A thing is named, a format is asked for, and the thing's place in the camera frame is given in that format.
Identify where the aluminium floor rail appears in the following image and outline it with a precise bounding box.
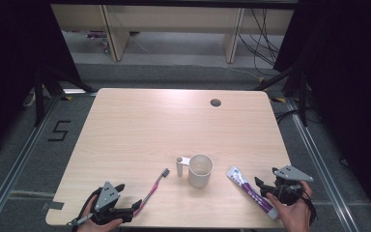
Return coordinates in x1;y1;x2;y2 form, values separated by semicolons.
0;93;63;232
284;96;361;232

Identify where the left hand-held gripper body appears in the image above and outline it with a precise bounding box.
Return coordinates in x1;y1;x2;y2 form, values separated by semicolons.
90;181;133;225

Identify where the bundle of black cables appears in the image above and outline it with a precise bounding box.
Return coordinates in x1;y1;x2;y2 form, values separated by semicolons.
238;9;284;76

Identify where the person's left hand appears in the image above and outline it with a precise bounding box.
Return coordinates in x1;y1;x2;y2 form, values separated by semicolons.
76;194;124;232

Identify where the black curtain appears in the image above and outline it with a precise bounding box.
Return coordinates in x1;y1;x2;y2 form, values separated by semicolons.
273;0;371;221
0;0;85;162

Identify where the pink and grey toothbrush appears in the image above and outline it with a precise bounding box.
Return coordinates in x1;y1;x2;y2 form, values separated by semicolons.
132;167;171;218

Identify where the person's right hand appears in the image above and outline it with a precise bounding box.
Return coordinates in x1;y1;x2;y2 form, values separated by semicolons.
266;181;314;232

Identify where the black metal stand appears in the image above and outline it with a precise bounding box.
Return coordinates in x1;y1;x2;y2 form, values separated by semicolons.
254;61;311;128
33;66;98;128

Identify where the white cup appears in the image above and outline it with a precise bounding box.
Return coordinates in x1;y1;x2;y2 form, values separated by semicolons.
175;154;214;189

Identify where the small red object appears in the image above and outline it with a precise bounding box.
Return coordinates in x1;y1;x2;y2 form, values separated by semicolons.
85;30;110;54

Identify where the white and purple toothpaste tube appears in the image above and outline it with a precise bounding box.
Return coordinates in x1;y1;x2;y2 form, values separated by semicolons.
225;165;279;221

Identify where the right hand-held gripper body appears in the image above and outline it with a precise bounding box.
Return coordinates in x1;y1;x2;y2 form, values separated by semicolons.
259;164;315;207

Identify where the grey cable plug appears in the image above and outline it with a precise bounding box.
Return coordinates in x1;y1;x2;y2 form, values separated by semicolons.
66;214;95;227

